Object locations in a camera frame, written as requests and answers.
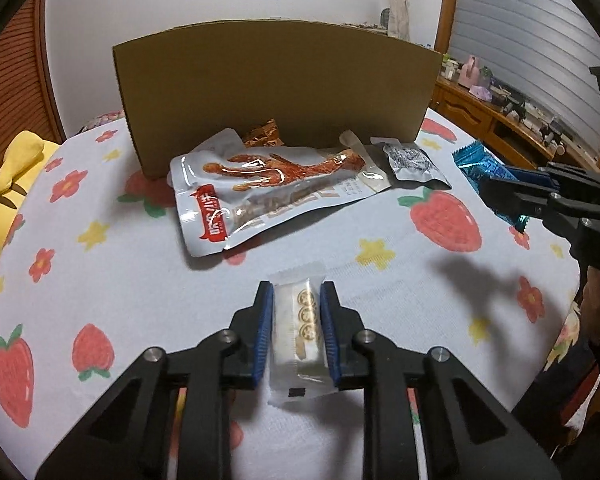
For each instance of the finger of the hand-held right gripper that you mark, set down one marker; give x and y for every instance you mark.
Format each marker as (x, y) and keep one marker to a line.
(510, 195)
(532, 174)

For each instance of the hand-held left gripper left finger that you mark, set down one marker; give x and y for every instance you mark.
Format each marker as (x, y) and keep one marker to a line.
(262, 330)

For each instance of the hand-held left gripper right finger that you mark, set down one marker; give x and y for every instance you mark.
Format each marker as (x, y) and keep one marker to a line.
(330, 330)

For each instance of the white wafer packet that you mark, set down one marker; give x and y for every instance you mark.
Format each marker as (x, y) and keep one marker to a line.
(300, 320)

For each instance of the blue foil snack packet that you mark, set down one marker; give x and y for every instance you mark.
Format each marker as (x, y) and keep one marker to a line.
(475, 165)

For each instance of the brown cardboard box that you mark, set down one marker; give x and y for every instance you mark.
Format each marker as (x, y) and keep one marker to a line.
(280, 85)

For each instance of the wooden sideboard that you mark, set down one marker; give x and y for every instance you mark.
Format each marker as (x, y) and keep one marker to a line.
(475, 115)

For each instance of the purple cloth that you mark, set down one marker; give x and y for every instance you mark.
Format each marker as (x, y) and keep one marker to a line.
(479, 92)

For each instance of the small silver snack packet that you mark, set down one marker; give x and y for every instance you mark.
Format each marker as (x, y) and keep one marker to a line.
(410, 162)

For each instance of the dark floral blanket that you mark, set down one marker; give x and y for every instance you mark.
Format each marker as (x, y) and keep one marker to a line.
(575, 360)

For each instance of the pink kettle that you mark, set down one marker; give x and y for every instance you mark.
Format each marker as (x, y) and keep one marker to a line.
(469, 72)

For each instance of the row of small bottles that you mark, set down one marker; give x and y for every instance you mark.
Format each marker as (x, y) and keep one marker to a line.
(450, 69)

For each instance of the strawberry printed blanket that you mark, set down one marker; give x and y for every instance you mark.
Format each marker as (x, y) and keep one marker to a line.
(130, 280)

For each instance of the large silver meat packet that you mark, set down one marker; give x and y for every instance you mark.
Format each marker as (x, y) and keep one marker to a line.
(260, 185)

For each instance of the grey window blind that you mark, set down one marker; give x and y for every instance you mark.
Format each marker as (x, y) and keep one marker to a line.
(520, 15)

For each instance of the small brown snack packet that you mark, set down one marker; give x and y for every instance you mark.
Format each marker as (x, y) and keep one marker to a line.
(262, 134)

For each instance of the pile of clothes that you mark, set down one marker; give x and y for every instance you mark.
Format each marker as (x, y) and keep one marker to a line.
(365, 27)

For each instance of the yellow plush pillow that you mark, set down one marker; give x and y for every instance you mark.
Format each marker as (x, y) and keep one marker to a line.
(15, 190)

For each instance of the brown slatted wardrobe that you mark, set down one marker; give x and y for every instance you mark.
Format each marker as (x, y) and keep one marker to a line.
(15, 70)

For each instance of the wooden window frame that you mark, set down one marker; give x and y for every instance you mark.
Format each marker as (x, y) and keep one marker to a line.
(446, 5)

